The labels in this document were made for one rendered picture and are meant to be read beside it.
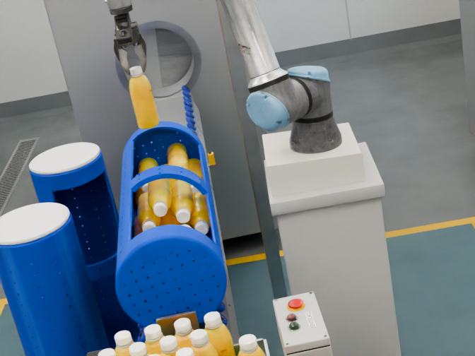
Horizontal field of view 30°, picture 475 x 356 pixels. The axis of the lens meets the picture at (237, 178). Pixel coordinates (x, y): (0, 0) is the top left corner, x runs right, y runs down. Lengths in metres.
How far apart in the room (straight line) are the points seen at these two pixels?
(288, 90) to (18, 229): 1.07
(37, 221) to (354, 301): 1.07
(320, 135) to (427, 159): 2.92
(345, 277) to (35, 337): 1.08
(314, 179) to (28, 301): 1.07
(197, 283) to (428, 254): 2.26
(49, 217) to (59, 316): 0.33
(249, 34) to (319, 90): 0.26
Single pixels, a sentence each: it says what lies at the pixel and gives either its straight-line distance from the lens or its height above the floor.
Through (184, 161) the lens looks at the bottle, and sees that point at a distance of 2.90.
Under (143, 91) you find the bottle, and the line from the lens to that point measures 2.83.
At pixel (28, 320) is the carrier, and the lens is 3.05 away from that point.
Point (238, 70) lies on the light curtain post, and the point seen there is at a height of 1.19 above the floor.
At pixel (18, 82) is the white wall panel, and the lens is 7.65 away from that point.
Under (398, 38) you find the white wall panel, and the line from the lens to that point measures 7.51.
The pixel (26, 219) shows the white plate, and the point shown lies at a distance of 3.03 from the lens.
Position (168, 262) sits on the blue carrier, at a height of 1.16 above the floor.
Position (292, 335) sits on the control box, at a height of 1.10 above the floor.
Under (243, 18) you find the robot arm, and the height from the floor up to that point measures 1.66.
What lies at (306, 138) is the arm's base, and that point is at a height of 1.28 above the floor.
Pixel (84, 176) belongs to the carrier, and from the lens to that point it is 3.39.
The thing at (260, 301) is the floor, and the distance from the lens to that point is 4.22.
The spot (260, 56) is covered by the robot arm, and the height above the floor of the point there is 1.55.
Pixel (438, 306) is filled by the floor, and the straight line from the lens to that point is 4.01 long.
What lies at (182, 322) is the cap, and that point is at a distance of 2.11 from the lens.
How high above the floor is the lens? 2.22
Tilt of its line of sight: 24 degrees down
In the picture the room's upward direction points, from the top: 11 degrees counter-clockwise
